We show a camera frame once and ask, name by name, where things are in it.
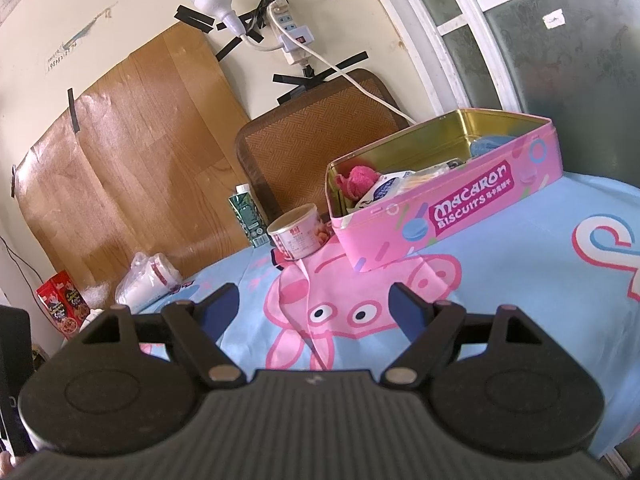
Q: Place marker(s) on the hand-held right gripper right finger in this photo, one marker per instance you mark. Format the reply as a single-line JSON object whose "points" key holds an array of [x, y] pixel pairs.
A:
{"points": [[405, 305]]}

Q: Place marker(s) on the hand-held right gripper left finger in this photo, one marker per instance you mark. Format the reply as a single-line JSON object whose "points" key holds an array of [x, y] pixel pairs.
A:
{"points": [[225, 305]]}

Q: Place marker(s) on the white packet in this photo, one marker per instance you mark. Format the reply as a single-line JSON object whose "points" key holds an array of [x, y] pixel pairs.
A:
{"points": [[387, 187]]}

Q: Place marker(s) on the pink biscuit tin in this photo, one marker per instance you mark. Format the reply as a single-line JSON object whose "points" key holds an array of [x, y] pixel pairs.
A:
{"points": [[475, 200]]}

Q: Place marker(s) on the pack of cotton swabs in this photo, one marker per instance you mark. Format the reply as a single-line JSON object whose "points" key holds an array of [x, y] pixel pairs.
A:
{"points": [[425, 175]]}

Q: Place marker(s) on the pink fluffy toy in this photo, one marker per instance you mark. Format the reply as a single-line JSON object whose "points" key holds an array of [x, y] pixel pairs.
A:
{"points": [[357, 180]]}

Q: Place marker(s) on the blue soft item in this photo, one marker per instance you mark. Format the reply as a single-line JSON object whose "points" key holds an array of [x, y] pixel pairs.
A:
{"points": [[487, 145]]}

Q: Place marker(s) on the red snack box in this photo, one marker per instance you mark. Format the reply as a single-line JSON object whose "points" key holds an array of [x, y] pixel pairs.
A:
{"points": [[62, 305]]}

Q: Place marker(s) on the bagged stack of paper cups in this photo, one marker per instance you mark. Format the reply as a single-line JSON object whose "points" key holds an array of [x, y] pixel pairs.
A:
{"points": [[150, 280]]}

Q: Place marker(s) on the green drink carton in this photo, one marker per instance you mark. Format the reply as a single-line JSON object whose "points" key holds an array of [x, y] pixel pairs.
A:
{"points": [[247, 215]]}

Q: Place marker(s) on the small can with pink label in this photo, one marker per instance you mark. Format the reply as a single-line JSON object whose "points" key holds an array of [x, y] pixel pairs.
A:
{"points": [[297, 235]]}

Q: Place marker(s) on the blue cartoon pig tablecloth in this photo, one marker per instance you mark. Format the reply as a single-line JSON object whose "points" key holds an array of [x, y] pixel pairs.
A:
{"points": [[525, 270]]}

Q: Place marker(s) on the white power strip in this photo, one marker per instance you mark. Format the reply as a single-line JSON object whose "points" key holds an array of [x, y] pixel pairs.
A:
{"points": [[290, 30]]}

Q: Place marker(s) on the black tape strips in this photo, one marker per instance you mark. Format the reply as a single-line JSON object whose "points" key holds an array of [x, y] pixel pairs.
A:
{"points": [[192, 17]]}

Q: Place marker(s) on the wood pattern wall sheet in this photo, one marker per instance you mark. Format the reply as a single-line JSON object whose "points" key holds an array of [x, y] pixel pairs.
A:
{"points": [[125, 160]]}

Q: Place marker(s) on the white window frame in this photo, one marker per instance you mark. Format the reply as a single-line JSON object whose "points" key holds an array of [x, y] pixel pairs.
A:
{"points": [[450, 35]]}

